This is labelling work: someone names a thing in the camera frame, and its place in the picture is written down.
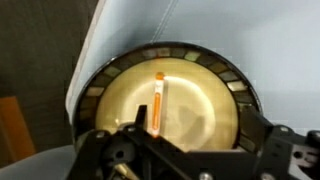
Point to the light blue padded chair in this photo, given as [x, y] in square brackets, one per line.
[266, 50]

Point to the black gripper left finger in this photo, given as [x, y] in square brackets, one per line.
[100, 156]

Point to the black bowl with beige inside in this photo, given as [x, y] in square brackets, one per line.
[200, 110]

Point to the orange marker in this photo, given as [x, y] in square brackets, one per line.
[156, 106]

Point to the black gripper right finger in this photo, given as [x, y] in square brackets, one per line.
[283, 153]

